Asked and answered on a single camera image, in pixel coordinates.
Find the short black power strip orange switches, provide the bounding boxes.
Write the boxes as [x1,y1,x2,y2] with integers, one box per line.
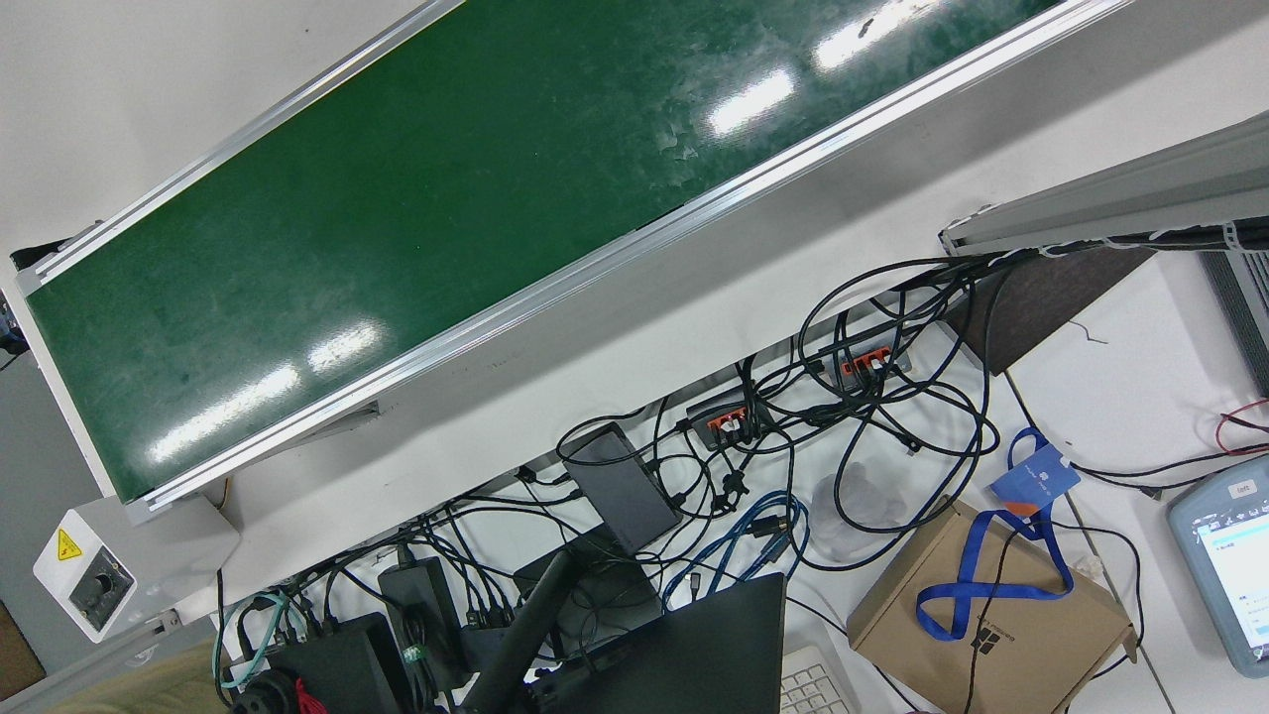
[686,385,779,447]

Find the dark grey rectangular hub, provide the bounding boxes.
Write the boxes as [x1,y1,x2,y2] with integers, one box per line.
[561,421,685,556]

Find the long black power strip orange switches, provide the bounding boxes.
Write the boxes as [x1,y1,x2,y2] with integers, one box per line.
[805,319,913,386]

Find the flat black device under hub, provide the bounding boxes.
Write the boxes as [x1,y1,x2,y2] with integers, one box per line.
[514,531,663,646]

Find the clear plastic bag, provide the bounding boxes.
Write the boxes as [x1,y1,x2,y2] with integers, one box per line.
[811,461,908,566]

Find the black round pole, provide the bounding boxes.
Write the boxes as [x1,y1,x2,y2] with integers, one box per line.
[461,548,581,714]

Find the black laptop lid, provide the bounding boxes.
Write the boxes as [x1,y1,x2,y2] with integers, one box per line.
[535,572,789,714]

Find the black power adapter brick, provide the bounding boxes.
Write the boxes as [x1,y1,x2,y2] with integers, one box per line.
[378,555,467,685]

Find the white keyboard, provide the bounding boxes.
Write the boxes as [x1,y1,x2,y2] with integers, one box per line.
[778,643,864,714]

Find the dark brown board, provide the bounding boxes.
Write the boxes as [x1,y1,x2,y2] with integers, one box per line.
[942,248,1156,376]

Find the black box device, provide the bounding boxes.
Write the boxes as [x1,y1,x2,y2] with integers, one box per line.
[266,612,412,714]

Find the brown cardboard box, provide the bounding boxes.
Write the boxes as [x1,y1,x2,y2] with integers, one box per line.
[846,496,1139,714]

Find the black round knob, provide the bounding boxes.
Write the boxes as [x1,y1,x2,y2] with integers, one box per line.
[230,669,303,714]

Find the grey aluminium beam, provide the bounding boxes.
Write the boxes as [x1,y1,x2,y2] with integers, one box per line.
[939,109,1269,259]

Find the white conveyor speed control box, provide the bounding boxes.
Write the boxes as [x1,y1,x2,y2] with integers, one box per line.
[33,494,241,644]

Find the olive green cloth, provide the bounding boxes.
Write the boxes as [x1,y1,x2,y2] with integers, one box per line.
[50,640,234,714]

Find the grey ribbed vent device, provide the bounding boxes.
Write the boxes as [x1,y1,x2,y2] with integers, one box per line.
[1198,248,1269,398]

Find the grey teach pendant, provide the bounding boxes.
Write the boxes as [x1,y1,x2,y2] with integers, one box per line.
[1167,453,1269,679]

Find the brown cardboard panel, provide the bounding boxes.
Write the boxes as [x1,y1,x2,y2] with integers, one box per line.
[0,598,48,700]

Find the blue cable bundle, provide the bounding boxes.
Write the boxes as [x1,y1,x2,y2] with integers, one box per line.
[659,491,812,611]

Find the green conveyor belt aluminium frame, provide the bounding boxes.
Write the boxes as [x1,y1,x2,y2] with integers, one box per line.
[12,0,1136,525]

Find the blue lanyard with card badge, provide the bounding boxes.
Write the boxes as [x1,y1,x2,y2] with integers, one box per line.
[914,426,1082,642]

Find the teal cable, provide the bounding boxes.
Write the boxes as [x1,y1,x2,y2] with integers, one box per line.
[213,590,318,690]

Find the black cable under beam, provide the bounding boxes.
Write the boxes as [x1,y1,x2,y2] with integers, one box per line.
[1031,226,1269,257]

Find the red cable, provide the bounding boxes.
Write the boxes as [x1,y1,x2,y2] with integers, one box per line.
[1216,400,1269,457]

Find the aluminium profile rail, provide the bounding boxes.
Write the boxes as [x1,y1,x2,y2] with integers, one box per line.
[0,610,214,714]

